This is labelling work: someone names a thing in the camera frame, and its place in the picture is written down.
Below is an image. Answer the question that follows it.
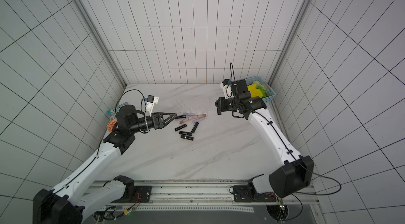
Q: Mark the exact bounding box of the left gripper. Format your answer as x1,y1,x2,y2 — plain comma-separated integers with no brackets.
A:
130,111,178,132

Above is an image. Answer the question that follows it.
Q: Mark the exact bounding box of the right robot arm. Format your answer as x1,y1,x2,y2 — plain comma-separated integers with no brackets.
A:
215,97,314,198

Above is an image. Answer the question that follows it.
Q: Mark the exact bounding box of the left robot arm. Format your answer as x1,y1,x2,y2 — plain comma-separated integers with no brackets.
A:
32,105,177,224

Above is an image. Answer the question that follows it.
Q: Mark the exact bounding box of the clear acrylic lipstick organizer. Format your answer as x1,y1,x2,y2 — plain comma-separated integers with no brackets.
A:
173,96,209,114

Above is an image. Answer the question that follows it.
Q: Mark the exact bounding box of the black lipstick lowest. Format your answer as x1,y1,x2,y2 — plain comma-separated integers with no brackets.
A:
180,135,194,141

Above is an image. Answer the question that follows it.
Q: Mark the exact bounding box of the lilac lip gloss tube lower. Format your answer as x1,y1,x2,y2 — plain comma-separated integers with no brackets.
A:
193,117,206,123

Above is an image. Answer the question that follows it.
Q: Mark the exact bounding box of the teal plastic basket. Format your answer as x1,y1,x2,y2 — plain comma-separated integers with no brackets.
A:
246,76,276,103

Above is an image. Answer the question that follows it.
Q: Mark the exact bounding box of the green candy packet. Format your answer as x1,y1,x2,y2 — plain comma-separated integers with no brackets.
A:
107,102,128,120

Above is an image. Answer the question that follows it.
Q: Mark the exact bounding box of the orange patterned cup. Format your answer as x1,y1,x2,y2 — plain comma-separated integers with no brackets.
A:
107,117,117,133

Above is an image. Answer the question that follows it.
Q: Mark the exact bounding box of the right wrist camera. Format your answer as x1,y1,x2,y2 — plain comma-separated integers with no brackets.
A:
220,79,233,99

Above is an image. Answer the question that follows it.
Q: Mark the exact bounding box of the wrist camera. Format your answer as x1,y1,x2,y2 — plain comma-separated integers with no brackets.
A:
220,79,233,99
144,95,159,115

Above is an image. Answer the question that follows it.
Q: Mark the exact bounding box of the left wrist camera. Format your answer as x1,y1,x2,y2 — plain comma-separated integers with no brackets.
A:
144,95,159,115

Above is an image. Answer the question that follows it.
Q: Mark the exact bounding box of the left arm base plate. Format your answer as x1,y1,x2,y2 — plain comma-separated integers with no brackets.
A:
125,185,152,204

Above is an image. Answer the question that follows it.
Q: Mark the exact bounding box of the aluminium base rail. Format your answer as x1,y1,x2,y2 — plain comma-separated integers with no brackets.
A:
106,180,320,212

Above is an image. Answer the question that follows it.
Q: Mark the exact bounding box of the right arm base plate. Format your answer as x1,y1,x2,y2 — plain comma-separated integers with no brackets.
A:
229,185,277,203

